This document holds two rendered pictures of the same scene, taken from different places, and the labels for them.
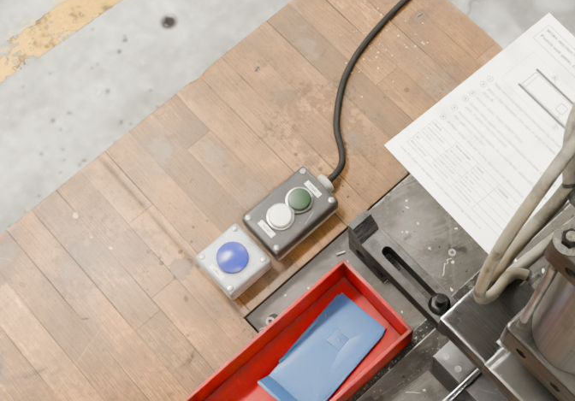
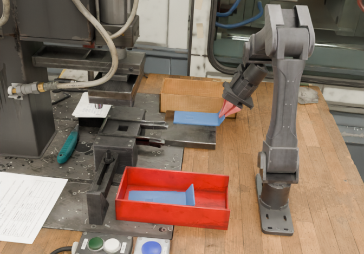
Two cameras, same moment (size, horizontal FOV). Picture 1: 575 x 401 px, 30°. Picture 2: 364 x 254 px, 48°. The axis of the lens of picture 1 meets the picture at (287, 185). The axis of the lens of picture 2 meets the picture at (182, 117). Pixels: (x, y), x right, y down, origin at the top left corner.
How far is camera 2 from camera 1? 113 cm
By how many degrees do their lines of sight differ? 77
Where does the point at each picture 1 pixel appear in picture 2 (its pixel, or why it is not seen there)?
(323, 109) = not seen: outside the picture
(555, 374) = (136, 18)
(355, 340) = (143, 196)
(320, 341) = not seen: hidden behind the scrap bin
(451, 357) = (128, 144)
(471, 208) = (46, 198)
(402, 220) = (71, 216)
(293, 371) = not seen: hidden behind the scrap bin
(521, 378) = (135, 59)
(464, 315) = (123, 89)
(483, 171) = (22, 204)
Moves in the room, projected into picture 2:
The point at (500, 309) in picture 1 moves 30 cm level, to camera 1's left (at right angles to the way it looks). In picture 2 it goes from (112, 84) to (221, 130)
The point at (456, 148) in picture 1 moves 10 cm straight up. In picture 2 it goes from (14, 218) to (6, 183)
